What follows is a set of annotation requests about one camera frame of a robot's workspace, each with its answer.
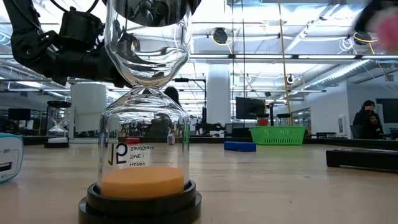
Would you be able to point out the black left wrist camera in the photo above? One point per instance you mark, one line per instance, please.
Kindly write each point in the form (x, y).
(81, 28)

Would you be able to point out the small black robot arm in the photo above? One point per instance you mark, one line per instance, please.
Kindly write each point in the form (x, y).
(211, 127)

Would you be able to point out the black aluminium table frame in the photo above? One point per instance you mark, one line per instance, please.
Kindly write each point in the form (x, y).
(217, 140)

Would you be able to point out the red sand hourglass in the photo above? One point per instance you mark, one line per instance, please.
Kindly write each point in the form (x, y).
(262, 121)

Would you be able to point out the orange sand hourglass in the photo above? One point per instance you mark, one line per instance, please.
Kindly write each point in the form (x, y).
(143, 183)

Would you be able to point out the white building column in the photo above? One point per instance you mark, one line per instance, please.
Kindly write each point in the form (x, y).
(218, 93)

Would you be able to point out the red rectangular block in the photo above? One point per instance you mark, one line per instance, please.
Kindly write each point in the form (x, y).
(133, 140)

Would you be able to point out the blue rectangular block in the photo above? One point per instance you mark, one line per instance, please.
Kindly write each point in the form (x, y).
(239, 146)

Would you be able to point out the green plastic mesh basket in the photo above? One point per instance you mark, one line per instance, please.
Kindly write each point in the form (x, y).
(276, 136)

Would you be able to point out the black wall screen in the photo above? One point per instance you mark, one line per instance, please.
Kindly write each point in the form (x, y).
(388, 110)

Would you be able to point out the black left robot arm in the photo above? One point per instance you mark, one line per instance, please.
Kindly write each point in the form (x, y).
(31, 49)

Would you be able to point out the black rectangular block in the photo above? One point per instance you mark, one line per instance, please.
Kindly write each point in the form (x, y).
(360, 160)

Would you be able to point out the black computer monitor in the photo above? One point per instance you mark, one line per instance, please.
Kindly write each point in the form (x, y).
(248, 108)
(18, 114)

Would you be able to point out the white cylindrical cup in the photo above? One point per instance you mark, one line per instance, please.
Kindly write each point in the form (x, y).
(88, 105)

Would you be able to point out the teal and white travel adapter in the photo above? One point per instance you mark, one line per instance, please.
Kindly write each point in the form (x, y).
(9, 155)

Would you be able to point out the white sand hourglass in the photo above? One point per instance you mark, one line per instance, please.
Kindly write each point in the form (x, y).
(57, 130)

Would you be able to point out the black gantry frame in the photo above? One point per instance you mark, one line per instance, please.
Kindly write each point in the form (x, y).
(182, 80)

